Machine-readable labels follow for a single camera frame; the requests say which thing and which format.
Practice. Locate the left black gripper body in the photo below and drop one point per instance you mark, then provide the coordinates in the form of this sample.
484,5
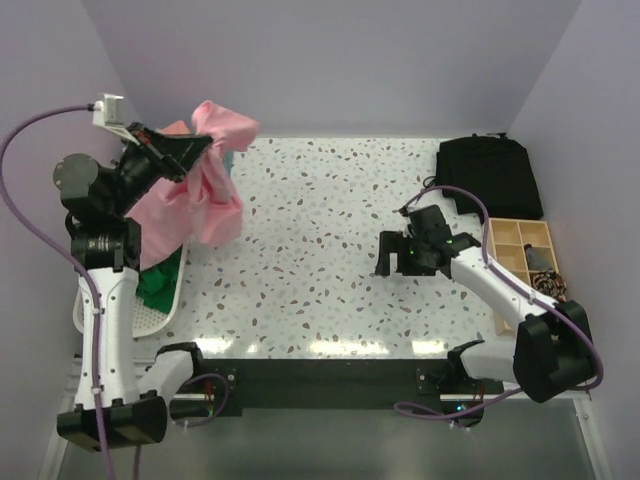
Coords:
147,162

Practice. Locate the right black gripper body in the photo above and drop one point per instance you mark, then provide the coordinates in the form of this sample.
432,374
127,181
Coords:
414,260

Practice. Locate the pink t shirt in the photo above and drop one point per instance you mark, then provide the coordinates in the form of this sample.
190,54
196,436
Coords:
205,205

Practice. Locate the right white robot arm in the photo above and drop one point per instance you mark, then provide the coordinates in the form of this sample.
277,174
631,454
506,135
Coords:
552,350

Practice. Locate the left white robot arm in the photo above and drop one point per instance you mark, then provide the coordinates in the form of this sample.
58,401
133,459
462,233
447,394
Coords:
113,408

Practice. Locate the salmon folded t shirt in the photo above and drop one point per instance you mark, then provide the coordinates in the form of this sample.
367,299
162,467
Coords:
175,129

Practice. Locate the teal folded t shirt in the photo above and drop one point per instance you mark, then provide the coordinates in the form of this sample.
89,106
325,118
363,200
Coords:
228,161

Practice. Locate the wooden compartment tray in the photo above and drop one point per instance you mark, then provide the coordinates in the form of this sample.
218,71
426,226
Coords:
506,240

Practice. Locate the black folded garment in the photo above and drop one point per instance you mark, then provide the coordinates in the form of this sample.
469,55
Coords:
497,170

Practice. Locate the grey item in tray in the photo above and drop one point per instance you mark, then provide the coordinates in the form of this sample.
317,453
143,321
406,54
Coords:
535,260

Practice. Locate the patterned black item in tray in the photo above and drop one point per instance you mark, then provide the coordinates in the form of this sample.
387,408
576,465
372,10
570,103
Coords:
550,283

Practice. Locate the green t shirt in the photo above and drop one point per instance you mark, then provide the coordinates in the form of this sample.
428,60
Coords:
157,285

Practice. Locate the white plastic laundry basket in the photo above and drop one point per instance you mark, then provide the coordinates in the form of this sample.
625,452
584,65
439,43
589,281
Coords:
145,321

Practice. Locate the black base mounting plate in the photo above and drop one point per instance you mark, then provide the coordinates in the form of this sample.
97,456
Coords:
348,384

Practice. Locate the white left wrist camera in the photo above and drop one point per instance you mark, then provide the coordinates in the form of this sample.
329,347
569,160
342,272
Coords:
108,116

